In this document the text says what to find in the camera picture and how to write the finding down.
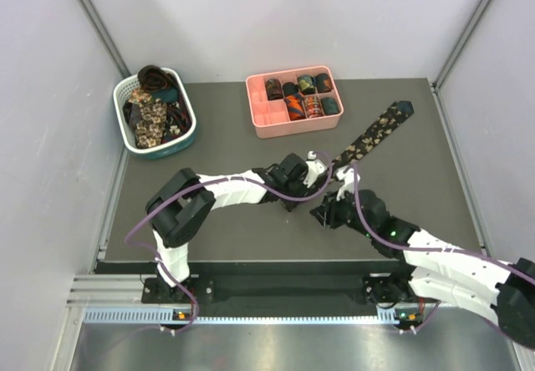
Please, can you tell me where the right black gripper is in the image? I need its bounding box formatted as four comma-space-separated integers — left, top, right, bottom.
310, 185, 375, 239

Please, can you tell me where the teal white laundry basket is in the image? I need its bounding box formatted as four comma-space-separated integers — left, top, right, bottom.
113, 65, 197, 160

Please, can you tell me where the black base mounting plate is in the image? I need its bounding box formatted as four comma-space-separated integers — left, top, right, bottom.
140, 257, 494, 318

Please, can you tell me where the rolled red multicolour tie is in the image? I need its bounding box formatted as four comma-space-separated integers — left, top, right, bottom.
303, 95, 324, 119

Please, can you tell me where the purple cable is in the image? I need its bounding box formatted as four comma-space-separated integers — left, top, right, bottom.
350, 162, 535, 333
125, 150, 334, 338

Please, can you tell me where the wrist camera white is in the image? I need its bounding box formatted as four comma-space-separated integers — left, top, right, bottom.
303, 151, 328, 188
334, 165, 360, 201

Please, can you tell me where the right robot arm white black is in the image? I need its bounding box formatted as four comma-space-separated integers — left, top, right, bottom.
310, 190, 534, 348

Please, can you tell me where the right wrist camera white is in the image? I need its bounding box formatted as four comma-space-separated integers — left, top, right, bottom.
334, 165, 360, 201

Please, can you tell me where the pink divided organizer box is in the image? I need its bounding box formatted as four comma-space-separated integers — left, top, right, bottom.
246, 65, 344, 139

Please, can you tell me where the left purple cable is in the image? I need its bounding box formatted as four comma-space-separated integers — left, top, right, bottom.
125, 150, 334, 338

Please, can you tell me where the rolled dark green tie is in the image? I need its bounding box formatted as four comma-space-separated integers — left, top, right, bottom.
314, 73, 334, 94

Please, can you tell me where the rolled dark teal tie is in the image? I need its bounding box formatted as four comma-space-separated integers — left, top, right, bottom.
320, 97, 339, 116

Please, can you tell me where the aluminium frame rail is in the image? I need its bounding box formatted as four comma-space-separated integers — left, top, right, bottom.
66, 272, 526, 326

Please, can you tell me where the black gold floral tie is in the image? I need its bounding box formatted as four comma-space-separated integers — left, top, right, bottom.
332, 100, 415, 171

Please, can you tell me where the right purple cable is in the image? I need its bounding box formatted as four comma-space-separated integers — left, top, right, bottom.
350, 162, 535, 333

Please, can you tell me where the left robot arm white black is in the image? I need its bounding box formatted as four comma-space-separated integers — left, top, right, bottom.
145, 152, 328, 302

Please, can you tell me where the dark grey table mat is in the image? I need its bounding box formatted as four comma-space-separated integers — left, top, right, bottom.
104, 79, 480, 262

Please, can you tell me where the rolled green yellow tie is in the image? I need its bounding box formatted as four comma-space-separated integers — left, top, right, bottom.
297, 74, 316, 95

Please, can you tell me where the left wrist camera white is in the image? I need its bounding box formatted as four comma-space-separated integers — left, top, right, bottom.
303, 151, 328, 188

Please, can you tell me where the rolled orange navy striped tie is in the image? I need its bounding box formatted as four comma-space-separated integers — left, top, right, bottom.
284, 94, 306, 121

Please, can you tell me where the brown patterned tie in basket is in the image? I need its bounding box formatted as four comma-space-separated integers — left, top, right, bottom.
137, 65, 178, 93

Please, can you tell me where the rolled black tie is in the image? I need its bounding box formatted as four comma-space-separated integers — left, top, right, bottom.
283, 82, 299, 97

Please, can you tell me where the rolled maroon patterned tie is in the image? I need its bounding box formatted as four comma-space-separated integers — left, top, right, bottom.
265, 78, 284, 100

